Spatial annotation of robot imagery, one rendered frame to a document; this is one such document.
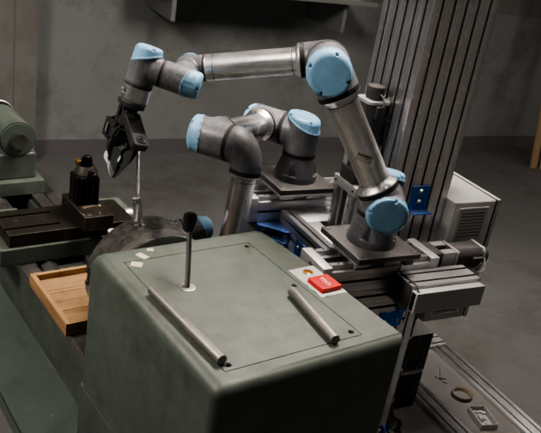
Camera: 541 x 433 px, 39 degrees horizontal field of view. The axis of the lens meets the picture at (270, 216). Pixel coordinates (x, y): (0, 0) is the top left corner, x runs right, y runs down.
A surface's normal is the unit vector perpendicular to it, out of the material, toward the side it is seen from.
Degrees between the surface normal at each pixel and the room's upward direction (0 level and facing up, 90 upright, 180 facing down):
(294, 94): 90
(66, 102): 90
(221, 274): 0
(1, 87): 90
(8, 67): 90
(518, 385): 0
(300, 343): 0
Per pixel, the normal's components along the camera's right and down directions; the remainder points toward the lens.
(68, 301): 0.15, -0.90
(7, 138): 0.56, 0.41
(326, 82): -0.11, 0.28
